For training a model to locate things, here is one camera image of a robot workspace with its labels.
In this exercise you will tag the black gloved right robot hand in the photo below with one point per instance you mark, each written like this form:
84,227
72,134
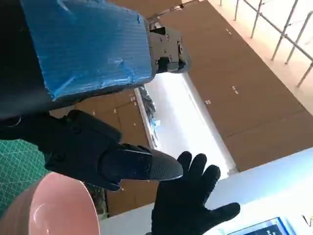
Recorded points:
181,208

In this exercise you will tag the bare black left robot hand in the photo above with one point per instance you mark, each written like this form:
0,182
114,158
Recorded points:
85,44

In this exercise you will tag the pink bowl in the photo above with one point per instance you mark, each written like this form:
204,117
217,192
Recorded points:
61,208

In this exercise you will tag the monitor with window on screen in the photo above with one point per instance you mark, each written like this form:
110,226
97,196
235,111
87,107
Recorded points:
256,228

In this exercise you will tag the white desk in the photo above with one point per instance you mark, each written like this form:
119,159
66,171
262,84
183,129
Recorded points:
269,183

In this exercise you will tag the green cutting mat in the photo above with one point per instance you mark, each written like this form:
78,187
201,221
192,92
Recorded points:
14,171

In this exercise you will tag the white metal railing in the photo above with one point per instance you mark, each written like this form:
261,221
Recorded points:
284,35

